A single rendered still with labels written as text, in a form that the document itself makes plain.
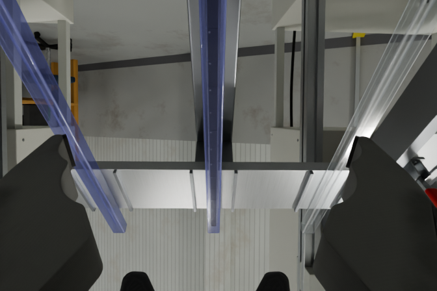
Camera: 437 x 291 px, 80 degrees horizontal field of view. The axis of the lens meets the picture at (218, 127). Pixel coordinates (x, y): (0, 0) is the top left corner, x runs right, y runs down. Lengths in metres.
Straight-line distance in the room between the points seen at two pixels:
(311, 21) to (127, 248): 4.84
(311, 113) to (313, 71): 0.10
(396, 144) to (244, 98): 3.23
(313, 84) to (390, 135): 0.24
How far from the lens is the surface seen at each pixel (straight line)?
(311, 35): 0.66
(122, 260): 5.32
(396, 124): 0.45
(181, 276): 4.70
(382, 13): 1.09
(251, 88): 3.60
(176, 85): 4.09
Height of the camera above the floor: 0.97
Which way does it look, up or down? 2 degrees up
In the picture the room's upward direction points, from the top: 180 degrees counter-clockwise
